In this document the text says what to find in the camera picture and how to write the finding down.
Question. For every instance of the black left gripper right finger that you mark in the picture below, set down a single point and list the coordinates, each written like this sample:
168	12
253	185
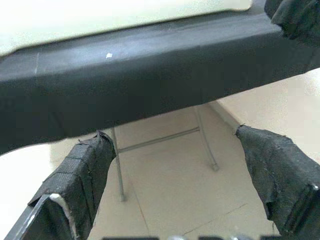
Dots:
282	175

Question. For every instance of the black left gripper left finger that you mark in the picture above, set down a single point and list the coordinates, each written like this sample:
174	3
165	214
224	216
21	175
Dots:
75	180

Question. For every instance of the black tablecloth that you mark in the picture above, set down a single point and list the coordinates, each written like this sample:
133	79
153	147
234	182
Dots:
150	80

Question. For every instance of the white plastic table top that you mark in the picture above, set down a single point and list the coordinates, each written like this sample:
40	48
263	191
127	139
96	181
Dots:
100	17

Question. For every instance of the grey metal table frame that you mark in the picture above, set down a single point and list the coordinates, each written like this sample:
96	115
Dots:
120	170

